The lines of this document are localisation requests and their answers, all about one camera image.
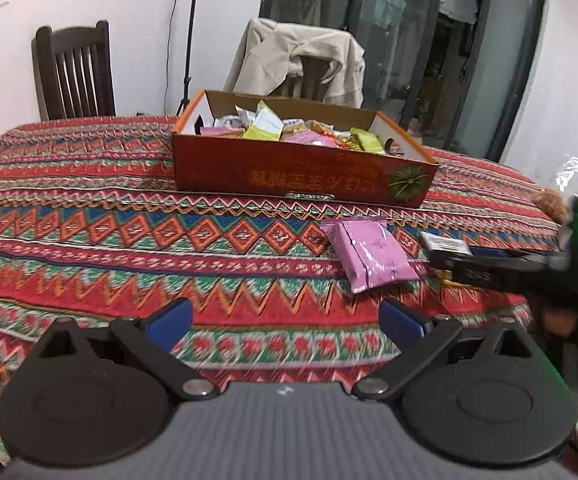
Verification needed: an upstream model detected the dark wooden chair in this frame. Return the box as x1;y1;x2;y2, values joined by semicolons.
32;21;116;122
289;55;340;101

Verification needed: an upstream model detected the red cardboard box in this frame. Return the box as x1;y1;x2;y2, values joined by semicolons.
171;90;440;209

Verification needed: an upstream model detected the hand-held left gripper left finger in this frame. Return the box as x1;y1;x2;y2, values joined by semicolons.
28;297;220;402

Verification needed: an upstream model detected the pile of snack packets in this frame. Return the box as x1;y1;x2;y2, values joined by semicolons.
200;101;400;156

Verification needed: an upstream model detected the brown fluffy bun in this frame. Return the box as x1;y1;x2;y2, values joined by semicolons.
534;188;571;224

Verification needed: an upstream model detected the black tripod stand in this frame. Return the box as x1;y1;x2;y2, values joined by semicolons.
174;0;205;116

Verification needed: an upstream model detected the black cable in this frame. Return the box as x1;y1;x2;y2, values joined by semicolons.
161;0;180;111

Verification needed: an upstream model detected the sliding glass door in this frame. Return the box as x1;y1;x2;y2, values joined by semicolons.
260;0;552;163

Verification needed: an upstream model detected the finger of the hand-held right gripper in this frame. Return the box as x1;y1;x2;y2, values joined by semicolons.
428;255;544;293
469;247;572;267

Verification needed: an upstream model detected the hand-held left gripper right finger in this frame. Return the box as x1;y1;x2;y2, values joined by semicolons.
353;299;550;402

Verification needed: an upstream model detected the pink snack packet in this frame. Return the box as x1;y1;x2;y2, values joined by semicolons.
320;216;421;295

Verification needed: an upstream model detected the black white snack packet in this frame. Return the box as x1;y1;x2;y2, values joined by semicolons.
420;231;470;257

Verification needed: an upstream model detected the beige jacket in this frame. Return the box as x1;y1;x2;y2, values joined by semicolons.
224;18;366;108

